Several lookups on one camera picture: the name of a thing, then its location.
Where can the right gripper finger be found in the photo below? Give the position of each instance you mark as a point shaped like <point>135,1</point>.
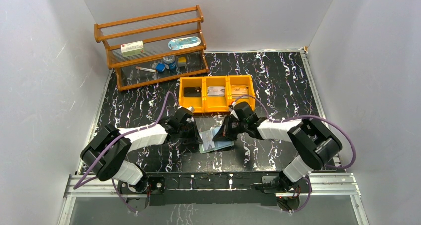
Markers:
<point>231,138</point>
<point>220,133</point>

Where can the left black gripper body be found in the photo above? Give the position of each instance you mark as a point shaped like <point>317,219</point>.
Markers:
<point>189,131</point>

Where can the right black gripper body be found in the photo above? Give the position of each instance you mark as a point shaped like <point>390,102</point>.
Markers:
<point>244,124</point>

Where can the white printed card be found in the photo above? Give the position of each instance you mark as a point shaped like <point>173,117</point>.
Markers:
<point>208,144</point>

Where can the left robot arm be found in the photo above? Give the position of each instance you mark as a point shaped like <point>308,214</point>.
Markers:
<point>105,154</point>

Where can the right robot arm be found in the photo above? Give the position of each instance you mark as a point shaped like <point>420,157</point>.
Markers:
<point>315,143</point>

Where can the orange card in bin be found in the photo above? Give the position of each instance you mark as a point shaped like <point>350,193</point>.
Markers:
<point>239,90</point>

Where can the black card in bin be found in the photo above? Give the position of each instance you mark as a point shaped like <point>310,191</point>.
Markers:
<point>192,92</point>

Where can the silver card in bin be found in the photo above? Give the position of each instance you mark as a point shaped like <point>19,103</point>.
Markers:
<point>215,91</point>

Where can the yellow three-compartment bin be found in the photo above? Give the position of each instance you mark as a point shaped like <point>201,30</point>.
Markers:
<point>205,104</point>

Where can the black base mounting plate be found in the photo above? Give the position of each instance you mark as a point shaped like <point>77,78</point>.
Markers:
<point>218,188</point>

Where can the white tube stick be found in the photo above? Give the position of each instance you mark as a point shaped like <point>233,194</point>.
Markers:
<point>145,69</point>

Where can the blue small cube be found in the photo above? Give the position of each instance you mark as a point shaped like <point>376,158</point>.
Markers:
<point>160,67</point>

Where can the yellow small box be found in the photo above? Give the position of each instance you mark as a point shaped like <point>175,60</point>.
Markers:
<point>182,62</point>

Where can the blue oval packaged item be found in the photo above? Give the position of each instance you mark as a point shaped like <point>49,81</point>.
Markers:
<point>183,43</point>

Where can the wooden three-tier shelf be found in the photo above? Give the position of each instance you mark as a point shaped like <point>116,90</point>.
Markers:
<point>155,31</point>

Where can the white medicine box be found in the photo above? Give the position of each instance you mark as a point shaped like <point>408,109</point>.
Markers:
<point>131,49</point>

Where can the aluminium frame rail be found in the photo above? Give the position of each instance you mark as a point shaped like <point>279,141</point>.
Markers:
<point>321,183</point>

